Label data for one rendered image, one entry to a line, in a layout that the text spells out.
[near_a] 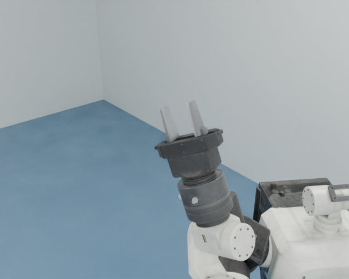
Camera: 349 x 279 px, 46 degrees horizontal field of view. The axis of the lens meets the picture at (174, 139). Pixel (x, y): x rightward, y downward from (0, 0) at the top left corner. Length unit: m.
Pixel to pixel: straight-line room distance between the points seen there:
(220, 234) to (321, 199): 0.29
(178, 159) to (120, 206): 2.51
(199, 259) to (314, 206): 0.29
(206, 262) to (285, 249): 0.22
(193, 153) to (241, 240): 0.17
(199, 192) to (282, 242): 0.34
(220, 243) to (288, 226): 0.31
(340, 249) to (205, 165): 0.43
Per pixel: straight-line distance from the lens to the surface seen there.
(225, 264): 0.95
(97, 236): 2.98
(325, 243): 1.00
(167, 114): 0.73
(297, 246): 0.98
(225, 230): 0.74
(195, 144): 0.70
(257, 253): 0.97
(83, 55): 4.90
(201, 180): 0.72
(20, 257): 2.95
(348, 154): 2.93
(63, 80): 4.85
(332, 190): 0.96
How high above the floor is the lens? 1.92
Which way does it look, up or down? 28 degrees down
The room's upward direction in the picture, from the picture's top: straight up
